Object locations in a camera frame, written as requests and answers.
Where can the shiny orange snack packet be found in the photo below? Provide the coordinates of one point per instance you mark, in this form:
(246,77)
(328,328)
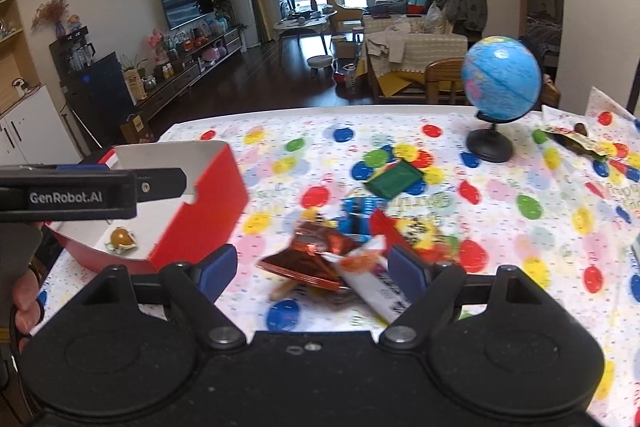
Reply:
(305,257)

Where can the blue desk globe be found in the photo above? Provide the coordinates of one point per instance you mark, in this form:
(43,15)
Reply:
(502,79)

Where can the red black printed snack packet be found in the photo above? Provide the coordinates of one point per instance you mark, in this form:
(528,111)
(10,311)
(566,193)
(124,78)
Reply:
(417,232)

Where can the white orange snack packet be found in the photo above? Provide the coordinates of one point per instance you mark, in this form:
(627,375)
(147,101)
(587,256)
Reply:
(375,287)

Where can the yellow paper bag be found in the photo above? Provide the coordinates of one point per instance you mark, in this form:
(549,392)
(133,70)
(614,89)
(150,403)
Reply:
(134,84)

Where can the dried flower vase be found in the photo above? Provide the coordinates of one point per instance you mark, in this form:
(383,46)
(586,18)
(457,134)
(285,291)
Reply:
(50,12)

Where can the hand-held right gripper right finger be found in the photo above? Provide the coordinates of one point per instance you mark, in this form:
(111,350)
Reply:
(407,269)

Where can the red pot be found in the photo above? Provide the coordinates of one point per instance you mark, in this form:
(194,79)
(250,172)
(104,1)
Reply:
(345,79)

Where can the wooden wall shelf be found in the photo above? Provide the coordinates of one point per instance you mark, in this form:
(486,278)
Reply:
(10,57)

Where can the small colourful figurine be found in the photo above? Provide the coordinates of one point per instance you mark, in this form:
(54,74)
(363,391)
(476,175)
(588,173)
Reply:
(74,23)

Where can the white cabinet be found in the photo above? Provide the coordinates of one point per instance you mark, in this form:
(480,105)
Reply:
(35,127)

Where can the dark television cabinet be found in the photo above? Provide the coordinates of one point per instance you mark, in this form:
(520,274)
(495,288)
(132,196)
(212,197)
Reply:
(190,74)

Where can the wooden chair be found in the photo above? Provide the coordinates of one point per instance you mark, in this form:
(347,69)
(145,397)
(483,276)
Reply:
(447,77)

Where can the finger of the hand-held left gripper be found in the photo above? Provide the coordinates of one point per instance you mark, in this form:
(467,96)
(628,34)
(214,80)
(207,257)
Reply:
(162,184)
(82,167)

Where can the person's left hand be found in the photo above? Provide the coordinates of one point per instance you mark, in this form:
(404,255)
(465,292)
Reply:
(27,307)

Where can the green flat box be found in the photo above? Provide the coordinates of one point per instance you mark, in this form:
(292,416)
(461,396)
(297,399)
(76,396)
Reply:
(395,178)

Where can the small white camera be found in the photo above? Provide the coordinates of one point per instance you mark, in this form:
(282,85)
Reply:
(20,86)

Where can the dark green snack packet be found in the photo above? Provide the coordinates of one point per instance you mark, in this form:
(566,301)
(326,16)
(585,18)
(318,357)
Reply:
(580,142)

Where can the yellow round snack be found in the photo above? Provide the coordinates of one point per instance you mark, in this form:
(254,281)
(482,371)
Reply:
(121,239)

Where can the small round stool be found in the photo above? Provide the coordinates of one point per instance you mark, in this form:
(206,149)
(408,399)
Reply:
(320,63)

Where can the round white coffee table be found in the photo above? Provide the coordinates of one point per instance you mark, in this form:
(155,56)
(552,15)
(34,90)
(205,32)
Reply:
(305,24)

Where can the red cardboard box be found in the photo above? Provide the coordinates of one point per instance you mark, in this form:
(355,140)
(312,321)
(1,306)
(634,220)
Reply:
(200,207)

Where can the blue plastic toy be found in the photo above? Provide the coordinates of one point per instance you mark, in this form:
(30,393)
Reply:
(357,217)

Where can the pink flower bouquet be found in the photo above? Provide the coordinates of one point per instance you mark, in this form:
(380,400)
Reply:
(155,42)

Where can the black tea bar machine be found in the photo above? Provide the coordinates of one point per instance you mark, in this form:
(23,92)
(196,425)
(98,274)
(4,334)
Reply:
(100,92)

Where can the sofa with cream cover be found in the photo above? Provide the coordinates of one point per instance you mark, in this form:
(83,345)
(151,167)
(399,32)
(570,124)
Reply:
(425,47)

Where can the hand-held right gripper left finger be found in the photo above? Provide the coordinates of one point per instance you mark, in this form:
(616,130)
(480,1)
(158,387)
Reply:
(220,264)

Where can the brown paper bag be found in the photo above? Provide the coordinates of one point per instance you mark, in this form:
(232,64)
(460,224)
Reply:
(136,129)

